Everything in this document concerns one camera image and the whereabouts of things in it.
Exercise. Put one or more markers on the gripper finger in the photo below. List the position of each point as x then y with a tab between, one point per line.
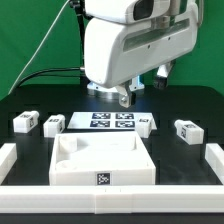
126	96
161	78

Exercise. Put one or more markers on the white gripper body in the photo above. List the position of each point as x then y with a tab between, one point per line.
115	53

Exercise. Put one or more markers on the white square tabletop part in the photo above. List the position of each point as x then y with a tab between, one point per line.
101	159

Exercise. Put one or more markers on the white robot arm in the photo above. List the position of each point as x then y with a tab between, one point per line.
110	88

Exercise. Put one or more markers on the white marker sheet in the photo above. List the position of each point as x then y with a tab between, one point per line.
107	120

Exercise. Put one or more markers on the white obstacle fence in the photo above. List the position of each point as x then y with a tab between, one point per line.
112	199

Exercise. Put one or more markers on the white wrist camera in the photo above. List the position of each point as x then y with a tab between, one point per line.
126	11

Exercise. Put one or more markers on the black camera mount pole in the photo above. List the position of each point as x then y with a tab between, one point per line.
77	6

